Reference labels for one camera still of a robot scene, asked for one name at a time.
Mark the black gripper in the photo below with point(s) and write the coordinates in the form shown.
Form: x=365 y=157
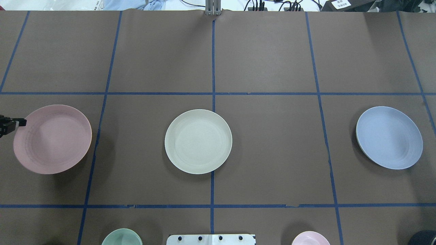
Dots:
x=10 y=124

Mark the white mounting plate with bolts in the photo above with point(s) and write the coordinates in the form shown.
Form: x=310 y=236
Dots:
x=211 y=239

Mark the green plate under blue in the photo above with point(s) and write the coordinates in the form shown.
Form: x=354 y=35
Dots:
x=361 y=150

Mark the light blue cloth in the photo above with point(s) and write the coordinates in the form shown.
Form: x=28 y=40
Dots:
x=145 y=5

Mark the grey metal post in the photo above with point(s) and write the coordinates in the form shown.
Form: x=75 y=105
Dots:
x=213 y=7

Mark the black round object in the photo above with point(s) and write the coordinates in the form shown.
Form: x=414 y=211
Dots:
x=424 y=237

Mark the pink plate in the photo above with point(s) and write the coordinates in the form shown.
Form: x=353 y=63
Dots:
x=55 y=139

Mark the cream white plate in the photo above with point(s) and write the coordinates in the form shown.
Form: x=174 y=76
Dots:
x=198 y=141

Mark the small pink bowl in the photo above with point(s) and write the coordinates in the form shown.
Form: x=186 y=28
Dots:
x=310 y=238

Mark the black box with label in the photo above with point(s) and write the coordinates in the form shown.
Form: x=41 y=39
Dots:
x=347 y=5

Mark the green bowl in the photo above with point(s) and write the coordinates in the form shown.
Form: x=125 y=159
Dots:
x=122 y=236

